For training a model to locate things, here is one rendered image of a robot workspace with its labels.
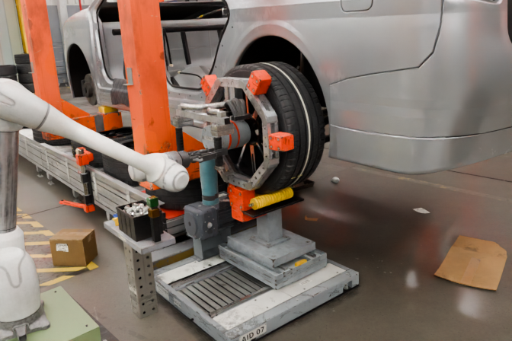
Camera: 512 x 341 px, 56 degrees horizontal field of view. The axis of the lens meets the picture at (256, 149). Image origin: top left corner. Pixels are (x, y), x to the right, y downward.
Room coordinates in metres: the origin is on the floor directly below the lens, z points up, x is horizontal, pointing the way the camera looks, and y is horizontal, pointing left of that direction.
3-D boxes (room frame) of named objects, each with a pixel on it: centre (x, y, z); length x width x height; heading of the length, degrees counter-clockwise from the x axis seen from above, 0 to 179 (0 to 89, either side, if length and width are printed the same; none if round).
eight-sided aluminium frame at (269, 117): (2.35, 0.08, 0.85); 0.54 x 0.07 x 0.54; 38
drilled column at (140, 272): (2.18, 0.60, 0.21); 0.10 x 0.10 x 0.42; 38
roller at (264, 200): (2.32, -0.07, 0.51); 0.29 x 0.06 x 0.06; 128
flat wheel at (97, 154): (4.32, 1.33, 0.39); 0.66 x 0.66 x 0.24
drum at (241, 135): (2.31, 0.14, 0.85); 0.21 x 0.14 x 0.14; 128
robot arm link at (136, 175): (1.85, 0.43, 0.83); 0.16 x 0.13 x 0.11; 128
